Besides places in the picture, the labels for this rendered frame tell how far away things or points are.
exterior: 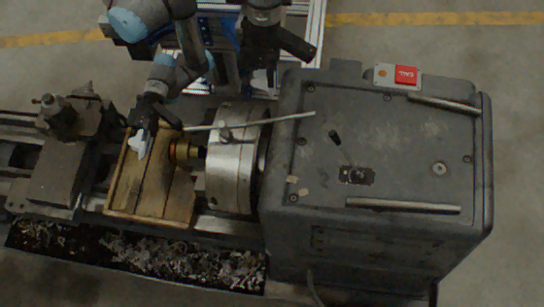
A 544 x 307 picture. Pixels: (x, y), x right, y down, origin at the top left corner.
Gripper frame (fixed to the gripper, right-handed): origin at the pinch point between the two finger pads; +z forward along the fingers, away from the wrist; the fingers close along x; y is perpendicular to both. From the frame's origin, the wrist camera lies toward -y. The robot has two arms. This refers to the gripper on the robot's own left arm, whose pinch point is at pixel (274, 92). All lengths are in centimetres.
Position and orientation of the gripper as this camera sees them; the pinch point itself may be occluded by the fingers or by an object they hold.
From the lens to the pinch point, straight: 128.7
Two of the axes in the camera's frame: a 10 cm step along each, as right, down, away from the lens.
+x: -1.8, 6.8, -7.1
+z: 0.1, 7.2, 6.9
